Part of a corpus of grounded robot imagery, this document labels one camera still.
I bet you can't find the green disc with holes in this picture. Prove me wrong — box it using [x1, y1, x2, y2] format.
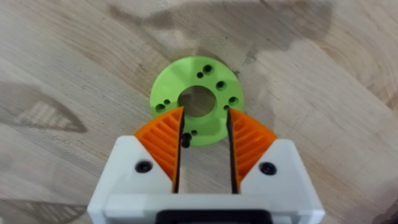
[149, 55, 245, 147]

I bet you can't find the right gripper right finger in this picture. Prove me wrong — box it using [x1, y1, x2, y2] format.
[226, 107, 326, 224]

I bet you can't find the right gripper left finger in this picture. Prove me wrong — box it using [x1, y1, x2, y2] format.
[87, 106, 185, 224]

